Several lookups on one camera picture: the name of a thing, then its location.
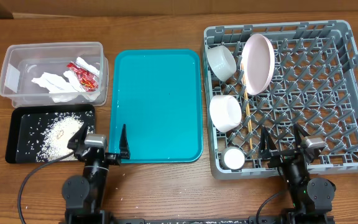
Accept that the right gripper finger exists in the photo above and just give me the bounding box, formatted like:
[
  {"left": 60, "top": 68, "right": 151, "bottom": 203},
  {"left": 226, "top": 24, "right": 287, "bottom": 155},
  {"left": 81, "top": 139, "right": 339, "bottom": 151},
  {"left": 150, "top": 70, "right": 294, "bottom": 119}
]
[
  {"left": 258, "top": 126, "right": 277, "bottom": 159},
  {"left": 293, "top": 123, "right": 310, "bottom": 146}
]

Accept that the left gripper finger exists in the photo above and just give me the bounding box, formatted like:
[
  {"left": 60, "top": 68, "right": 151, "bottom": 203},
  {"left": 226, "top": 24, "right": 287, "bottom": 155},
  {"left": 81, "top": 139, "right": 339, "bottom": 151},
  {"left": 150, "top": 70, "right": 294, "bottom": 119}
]
[
  {"left": 119, "top": 124, "right": 131, "bottom": 159},
  {"left": 67, "top": 123, "right": 88, "bottom": 151}
]

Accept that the white cup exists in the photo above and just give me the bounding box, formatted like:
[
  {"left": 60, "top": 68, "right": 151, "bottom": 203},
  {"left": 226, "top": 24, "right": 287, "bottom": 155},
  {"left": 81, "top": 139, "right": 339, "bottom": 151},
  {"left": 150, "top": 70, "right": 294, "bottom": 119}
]
[{"left": 220, "top": 146, "right": 245, "bottom": 170}]

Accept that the white napkin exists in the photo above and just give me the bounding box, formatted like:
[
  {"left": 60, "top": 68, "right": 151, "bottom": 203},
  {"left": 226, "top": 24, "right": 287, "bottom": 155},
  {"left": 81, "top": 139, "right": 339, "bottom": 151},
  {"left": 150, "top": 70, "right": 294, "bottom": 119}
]
[{"left": 31, "top": 57, "right": 101, "bottom": 102}]

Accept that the small pink-white bowl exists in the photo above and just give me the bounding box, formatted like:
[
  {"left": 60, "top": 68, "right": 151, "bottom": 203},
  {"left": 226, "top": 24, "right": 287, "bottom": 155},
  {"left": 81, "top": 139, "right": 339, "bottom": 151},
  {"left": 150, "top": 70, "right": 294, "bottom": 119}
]
[{"left": 209, "top": 95, "right": 242, "bottom": 133}]

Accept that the red sauce packet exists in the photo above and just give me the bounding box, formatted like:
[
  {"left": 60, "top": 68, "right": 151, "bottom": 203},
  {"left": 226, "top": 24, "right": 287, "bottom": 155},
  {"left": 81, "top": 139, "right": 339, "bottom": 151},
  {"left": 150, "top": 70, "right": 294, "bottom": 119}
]
[{"left": 67, "top": 62, "right": 99, "bottom": 91}]

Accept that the large white plate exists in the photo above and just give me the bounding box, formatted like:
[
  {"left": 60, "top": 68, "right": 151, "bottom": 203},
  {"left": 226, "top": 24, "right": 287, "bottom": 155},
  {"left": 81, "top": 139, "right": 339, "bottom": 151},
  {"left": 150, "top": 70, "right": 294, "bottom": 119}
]
[{"left": 241, "top": 34, "right": 275, "bottom": 95}]

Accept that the grey bowl with rice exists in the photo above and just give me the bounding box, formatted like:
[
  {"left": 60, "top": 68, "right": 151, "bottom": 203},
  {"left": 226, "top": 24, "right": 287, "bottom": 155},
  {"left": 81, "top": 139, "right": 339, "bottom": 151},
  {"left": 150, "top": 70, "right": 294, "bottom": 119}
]
[{"left": 206, "top": 45, "right": 237, "bottom": 82}]

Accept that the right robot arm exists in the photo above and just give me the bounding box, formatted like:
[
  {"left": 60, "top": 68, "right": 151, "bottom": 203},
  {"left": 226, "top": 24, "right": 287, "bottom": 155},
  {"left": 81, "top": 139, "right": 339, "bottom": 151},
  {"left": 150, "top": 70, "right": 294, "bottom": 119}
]
[{"left": 255, "top": 123, "right": 336, "bottom": 223}]

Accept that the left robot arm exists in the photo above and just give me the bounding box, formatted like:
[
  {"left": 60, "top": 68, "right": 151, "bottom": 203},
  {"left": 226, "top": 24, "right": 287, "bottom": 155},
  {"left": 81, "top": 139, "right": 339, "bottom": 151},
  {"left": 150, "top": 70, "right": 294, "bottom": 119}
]
[{"left": 62, "top": 124, "right": 131, "bottom": 223}]

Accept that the grey dishwasher rack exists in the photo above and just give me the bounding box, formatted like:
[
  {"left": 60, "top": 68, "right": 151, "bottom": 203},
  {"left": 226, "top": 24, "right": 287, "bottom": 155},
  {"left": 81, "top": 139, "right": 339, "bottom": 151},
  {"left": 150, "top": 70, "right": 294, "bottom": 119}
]
[{"left": 202, "top": 20, "right": 358, "bottom": 180}]

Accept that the clear plastic waste bin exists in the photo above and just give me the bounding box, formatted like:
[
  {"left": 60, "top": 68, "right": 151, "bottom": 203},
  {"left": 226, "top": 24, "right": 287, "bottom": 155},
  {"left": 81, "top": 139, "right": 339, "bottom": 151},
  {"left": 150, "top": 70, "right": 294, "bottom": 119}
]
[{"left": 0, "top": 42, "right": 109, "bottom": 108}]

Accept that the pile of rice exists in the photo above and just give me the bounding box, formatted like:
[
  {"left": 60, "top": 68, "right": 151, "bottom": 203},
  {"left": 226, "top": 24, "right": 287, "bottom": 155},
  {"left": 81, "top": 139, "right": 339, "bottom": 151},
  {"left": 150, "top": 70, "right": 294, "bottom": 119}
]
[{"left": 16, "top": 111, "right": 94, "bottom": 162}]

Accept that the black plastic tray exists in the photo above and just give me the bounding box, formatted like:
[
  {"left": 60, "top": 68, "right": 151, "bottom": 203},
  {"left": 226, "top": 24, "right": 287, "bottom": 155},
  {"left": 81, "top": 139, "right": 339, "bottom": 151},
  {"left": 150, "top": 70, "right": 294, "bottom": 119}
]
[{"left": 5, "top": 104, "right": 96, "bottom": 164}]

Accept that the teal serving tray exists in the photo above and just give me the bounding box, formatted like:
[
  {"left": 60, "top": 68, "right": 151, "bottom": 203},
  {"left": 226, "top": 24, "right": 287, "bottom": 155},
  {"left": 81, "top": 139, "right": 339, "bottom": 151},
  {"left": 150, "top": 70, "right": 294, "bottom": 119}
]
[{"left": 109, "top": 49, "right": 203, "bottom": 164}]

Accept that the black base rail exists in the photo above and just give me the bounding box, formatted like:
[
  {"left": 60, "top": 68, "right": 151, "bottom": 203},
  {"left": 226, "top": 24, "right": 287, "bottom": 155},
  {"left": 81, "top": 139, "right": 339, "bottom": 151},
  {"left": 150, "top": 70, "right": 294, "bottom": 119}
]
[{"left": 59, "top": 214, "right": 335, "bottom": 224}]

